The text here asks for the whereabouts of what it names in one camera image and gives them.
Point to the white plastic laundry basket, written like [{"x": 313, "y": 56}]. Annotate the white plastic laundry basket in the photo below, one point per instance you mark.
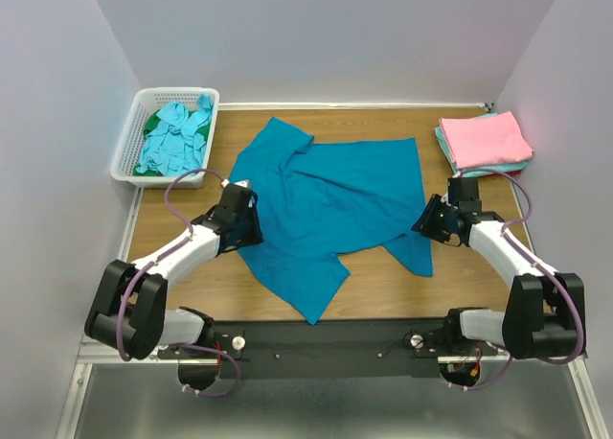
[{"x": 168, "y": 131}]

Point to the pink folded t-shirt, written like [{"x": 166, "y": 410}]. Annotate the pink folded t-shirt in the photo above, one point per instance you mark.
[{"x": 483, "y": 139}]

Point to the mint folded t-shirt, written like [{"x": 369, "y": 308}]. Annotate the mint folded t-shirt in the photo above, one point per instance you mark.
[{"x": 479, "y": 171}]

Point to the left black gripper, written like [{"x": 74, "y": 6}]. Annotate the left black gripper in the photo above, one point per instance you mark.
[{"x": 257, "y": 234}]

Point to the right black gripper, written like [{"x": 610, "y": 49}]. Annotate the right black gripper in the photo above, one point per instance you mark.
[{"x": 425, "y": 221}]

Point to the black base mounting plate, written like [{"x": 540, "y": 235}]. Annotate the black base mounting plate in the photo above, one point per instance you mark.
[{"x": 355, "y": 348}]

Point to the light blue crumpled t-shirt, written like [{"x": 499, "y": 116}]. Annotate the light blue crumpled t-shirt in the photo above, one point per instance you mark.
[{"x": 174, "y": 139}]

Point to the green t-shirt in basket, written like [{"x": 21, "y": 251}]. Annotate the green t-shirt in basket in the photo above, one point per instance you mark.
[{"x": 149, "y": 122}]

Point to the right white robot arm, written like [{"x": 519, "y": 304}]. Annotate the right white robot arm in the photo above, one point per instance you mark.
[{"x": 545, "y": 313}]

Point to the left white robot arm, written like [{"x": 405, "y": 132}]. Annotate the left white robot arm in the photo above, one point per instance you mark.
[{"x": 129, "y": 312}]

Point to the teal blue t-shirt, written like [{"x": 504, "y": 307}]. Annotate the teal blue t-shirt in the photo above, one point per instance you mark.
[{"x": 318, "y": 201}]

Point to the aluminium extrusion rail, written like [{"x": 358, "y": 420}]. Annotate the aluminium extrusion rail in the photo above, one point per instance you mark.
[{"x": 542, "y": 337}]

